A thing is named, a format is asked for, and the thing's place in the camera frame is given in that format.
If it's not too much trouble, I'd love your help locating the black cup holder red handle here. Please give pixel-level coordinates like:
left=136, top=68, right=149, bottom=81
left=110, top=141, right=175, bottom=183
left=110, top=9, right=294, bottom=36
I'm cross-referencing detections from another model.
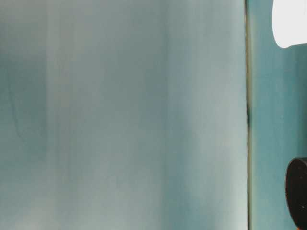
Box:
left=284, top=157, right=307, bottom=230

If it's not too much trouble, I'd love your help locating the white paper cup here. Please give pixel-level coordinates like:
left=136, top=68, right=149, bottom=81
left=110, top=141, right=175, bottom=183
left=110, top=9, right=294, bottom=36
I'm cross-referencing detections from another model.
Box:
left=272, top=0, right=307, bottom=49

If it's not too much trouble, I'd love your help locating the pale teal backdrop sheet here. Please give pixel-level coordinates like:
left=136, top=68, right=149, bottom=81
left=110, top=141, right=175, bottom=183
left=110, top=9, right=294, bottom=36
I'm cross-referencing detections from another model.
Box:
left=0, top=0, right=249, bottom=230

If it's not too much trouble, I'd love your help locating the blue-green table cloth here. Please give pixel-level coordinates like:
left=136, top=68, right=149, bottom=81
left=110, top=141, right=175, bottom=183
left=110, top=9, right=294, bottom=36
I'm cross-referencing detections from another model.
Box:
left=245, top=0, right=307, bottom=230

